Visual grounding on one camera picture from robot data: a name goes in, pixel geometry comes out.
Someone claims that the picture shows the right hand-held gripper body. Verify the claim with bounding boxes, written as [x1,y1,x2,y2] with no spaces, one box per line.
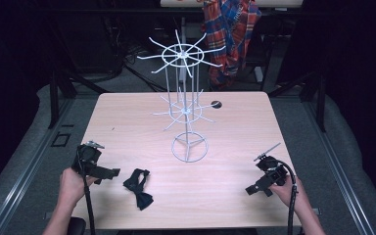
[253,142,289,191]

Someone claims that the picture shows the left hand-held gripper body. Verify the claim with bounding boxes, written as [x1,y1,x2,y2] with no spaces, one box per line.
[70,140,106,181]

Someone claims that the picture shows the black bow tie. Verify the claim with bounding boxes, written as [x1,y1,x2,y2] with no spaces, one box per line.
[122,167,155,212]

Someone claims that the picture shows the white wire display rack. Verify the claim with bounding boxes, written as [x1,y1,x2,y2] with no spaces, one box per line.
[136,28,227,164]

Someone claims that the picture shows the person's right hand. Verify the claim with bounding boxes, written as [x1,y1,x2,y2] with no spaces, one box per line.
[269,175,307,210]

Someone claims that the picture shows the person's left hand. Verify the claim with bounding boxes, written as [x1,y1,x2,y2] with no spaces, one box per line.
[59,166,100,206]

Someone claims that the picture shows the black chair seat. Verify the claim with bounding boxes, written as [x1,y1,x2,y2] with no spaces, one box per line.
[66,216,87,235]

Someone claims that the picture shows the black metal stand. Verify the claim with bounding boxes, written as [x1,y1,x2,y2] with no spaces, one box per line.
[47,67,111,130]
[267,70,328,133]

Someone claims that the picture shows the plaid cloth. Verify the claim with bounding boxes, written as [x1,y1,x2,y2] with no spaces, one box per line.
[202,0,262,91]

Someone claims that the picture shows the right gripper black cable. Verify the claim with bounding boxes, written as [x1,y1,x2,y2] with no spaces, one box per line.
[275,159,299,235]

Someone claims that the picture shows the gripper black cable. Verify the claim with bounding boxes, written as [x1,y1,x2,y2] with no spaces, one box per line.
[76,146,97,235]
[275,159,299,235]

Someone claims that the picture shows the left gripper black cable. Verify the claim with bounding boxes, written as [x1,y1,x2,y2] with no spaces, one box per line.
[76,146,97,235]

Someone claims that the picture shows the black floor cables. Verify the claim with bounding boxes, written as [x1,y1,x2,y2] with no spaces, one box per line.
[109,19,169,93]

